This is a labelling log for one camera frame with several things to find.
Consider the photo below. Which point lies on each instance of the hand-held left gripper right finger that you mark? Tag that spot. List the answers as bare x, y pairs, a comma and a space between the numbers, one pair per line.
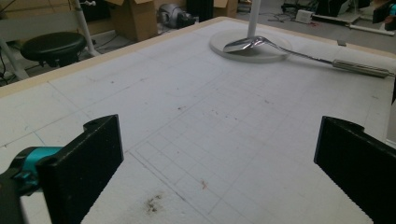
361, 161

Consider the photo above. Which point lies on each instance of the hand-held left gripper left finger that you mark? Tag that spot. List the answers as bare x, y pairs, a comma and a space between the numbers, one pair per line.
84, 168

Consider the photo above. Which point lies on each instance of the long metal ladle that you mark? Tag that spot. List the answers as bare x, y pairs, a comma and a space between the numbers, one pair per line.
243, 45

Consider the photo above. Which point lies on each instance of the black round stool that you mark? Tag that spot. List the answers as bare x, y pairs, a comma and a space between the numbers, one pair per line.
53, 45

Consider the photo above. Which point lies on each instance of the white bar on floor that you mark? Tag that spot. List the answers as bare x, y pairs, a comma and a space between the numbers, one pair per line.
370, 30

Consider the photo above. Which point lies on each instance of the white stand with round base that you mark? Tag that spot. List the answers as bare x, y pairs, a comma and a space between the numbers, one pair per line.
267, 53

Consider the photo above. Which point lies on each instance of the small white box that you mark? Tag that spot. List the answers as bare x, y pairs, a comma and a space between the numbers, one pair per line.
304, 16

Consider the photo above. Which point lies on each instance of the large cardboard box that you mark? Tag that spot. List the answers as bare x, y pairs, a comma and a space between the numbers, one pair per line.
137, 18

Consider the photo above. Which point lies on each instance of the silver grey machine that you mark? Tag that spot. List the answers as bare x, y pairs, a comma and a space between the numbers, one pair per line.
171, 14

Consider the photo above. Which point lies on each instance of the small cardboard box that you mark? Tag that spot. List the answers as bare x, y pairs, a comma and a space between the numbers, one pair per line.
225, 7

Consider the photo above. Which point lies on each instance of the white metal frame leg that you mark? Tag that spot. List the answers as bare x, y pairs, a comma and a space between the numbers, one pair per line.
84, 28

